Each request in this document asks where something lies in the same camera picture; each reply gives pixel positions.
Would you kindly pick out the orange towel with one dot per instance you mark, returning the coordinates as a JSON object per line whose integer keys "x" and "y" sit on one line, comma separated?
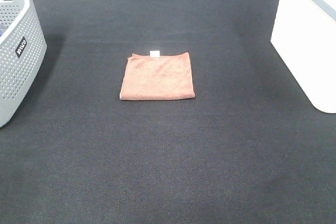
{"x": 161, "y": 78}

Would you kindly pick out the white plastic bin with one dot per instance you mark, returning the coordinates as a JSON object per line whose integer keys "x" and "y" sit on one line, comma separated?
{"x": 304, "y": 37}

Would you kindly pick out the grey perforated laundry basket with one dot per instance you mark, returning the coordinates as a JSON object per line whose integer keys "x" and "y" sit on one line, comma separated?
{"x": 23, "y": 48}

